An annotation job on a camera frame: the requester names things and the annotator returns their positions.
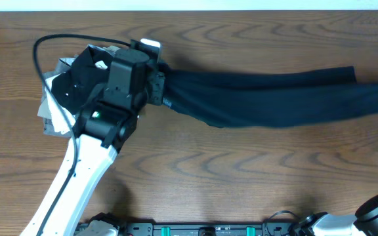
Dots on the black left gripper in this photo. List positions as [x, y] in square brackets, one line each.
[157, 84]

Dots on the black leggings with red waistband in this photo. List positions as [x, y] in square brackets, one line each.
[236, 100]

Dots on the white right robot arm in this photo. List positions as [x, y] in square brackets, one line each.
[363, 223]

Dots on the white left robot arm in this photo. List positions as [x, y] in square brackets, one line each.
[101, 95]

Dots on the black polo shirt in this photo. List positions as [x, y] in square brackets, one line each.
[73, 88]

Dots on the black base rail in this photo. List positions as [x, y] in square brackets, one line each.
[108, 224]

